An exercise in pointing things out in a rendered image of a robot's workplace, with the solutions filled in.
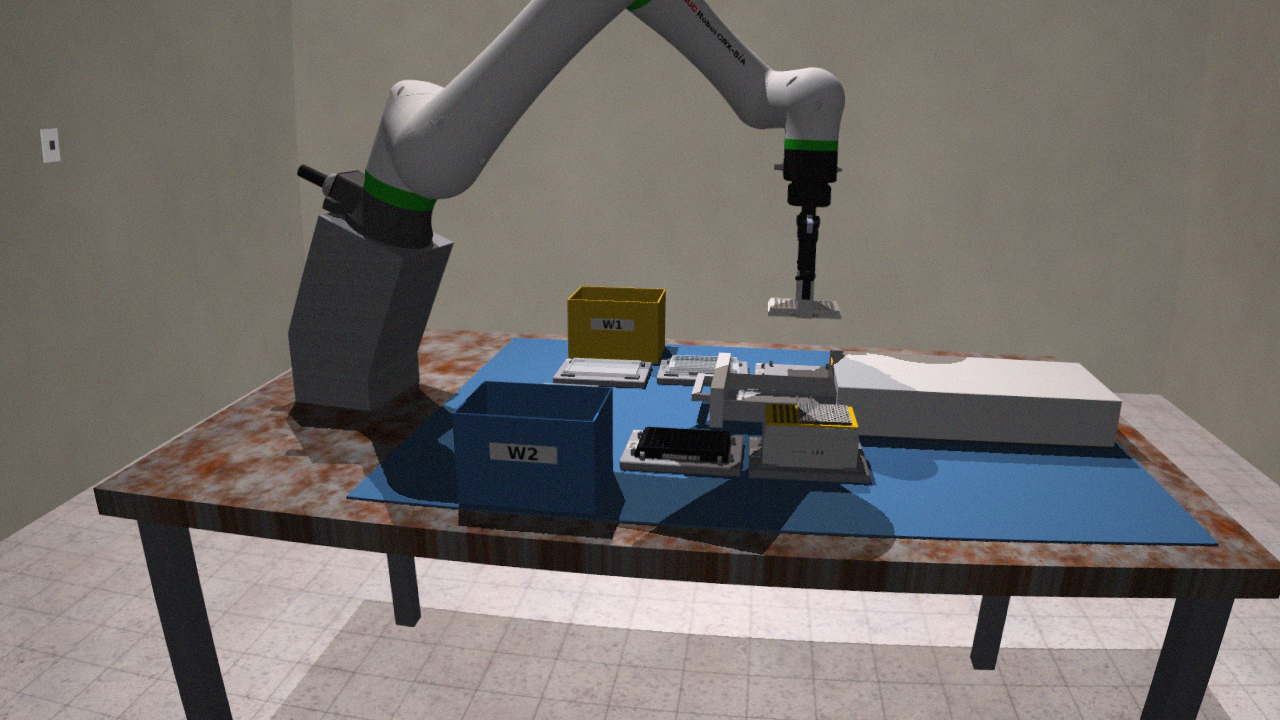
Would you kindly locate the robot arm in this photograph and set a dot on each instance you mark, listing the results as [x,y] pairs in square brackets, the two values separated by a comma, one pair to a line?
[442,147]

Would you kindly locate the blue bench mat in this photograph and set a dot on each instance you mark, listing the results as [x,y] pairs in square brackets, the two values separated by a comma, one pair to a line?
[917,490]

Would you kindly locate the olive-brown open bin labelled w1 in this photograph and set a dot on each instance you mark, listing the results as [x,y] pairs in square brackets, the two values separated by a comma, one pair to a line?
[616,328]

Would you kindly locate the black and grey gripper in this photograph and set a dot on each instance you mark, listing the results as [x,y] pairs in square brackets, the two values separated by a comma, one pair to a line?
[809,197]

